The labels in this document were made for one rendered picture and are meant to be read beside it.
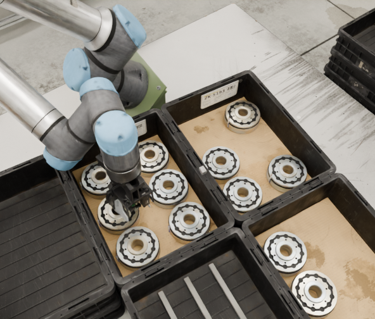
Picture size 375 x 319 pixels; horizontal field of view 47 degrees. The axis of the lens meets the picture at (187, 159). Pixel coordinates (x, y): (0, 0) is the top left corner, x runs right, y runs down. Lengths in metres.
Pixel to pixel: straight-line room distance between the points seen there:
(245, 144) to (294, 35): 1.74
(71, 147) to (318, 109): 0.91
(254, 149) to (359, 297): 0.46
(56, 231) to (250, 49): 0.99
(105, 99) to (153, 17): 2.11
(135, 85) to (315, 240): 0.67
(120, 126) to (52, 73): 1.90
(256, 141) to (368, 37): 1.12
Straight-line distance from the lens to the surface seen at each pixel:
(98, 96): 0.87
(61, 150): 0.94
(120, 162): 0.83
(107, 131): 0.79
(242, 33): 1.75
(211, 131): 1.25
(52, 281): 1.09
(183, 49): 1.67
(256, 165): 1.19
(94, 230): 1.00
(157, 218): 1.10
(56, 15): 1.06
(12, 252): 1.14
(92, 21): 1.11
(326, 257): 1.11
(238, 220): 0.99
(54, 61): 2.74
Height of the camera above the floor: 1.82
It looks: 57 degrees down
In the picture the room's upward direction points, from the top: 1 degrees clockwise
